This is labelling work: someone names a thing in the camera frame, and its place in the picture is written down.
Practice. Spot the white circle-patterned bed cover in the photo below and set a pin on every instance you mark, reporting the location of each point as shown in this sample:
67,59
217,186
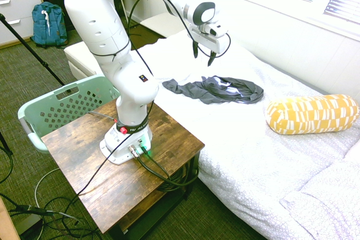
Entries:
239,153

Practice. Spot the black tripod leg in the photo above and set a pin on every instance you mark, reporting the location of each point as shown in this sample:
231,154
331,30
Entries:
31,50

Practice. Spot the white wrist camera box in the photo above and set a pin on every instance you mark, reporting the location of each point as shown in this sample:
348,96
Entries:
215,29

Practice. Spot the blue backpack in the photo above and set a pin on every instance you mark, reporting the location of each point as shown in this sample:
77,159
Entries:
49,26

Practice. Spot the dark gray garment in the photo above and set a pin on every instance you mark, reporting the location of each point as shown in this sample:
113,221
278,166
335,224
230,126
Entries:
197,91

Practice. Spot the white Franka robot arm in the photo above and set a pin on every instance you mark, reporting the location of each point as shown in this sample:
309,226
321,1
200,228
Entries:
98,26

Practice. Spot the white drawer dresser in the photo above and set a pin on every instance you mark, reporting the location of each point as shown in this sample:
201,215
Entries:
17,4

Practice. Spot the rustic wooden side table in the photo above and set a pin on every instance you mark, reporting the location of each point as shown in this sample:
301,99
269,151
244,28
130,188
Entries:
112,183

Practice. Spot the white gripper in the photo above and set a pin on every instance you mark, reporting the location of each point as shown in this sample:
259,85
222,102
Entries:
206,40

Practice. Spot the yellow white bolster pillow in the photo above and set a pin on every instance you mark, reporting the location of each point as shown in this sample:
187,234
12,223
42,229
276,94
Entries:
312,115

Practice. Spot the white folded blanket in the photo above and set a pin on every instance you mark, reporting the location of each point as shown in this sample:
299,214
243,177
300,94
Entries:
329,203

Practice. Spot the white upholstered ottoman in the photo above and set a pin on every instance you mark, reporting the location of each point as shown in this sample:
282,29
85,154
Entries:
80,57

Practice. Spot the light wooden furniture edge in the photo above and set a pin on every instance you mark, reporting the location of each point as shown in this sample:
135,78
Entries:
5,223

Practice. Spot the mint green laundry basket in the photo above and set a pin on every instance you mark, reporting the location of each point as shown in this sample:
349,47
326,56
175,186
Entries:
64,108

